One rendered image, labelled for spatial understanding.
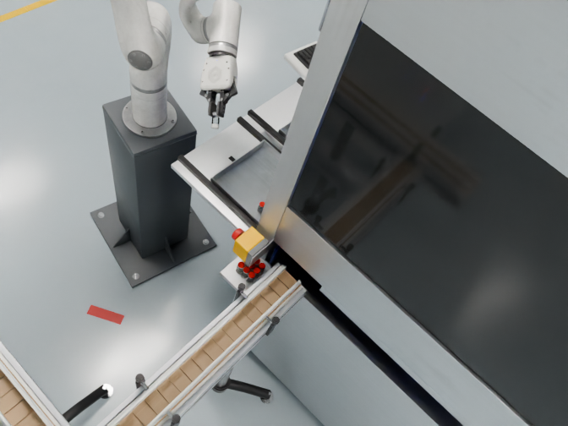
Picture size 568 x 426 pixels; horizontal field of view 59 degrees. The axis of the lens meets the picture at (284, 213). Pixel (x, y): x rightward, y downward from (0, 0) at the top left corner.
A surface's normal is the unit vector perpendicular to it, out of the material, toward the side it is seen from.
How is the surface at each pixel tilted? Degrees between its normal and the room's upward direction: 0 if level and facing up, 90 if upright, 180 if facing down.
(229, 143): 0
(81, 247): 0
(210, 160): 0
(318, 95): 90
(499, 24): 90
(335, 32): 90
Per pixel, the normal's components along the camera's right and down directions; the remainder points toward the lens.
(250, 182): 0.20, -0.51
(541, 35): -0.66, 0.56
